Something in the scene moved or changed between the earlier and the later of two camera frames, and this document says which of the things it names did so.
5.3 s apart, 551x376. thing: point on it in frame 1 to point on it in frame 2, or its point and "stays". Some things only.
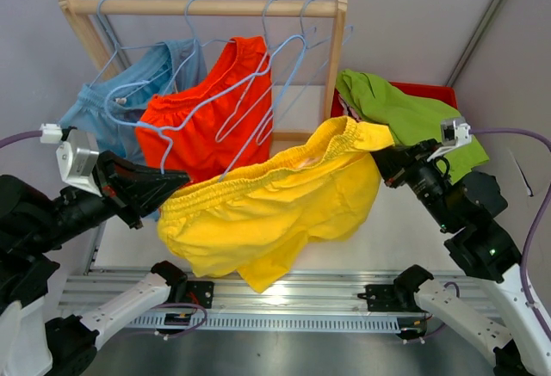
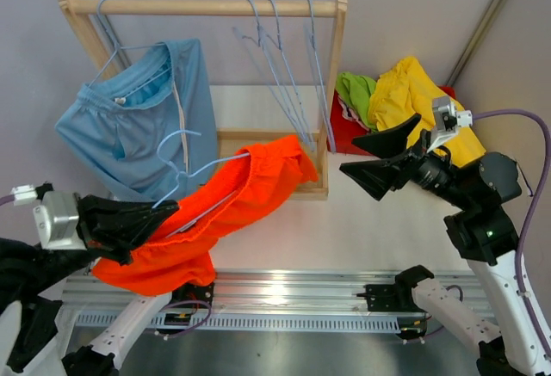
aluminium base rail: x=300 y=292 stays
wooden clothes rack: x=77 y=4 stays
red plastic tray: x=442 y=93 to x=341 y=132
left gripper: x=134 y=188 to x=112 y=226
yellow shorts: x=244 y=225 to x=408 y=89
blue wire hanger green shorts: x=233 y=122 to x=278 y=46
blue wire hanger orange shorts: x=195 y=46 to x=180 y=173
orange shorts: x=219 y=123 to x=247 y=185
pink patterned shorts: x=348 y=109 stays
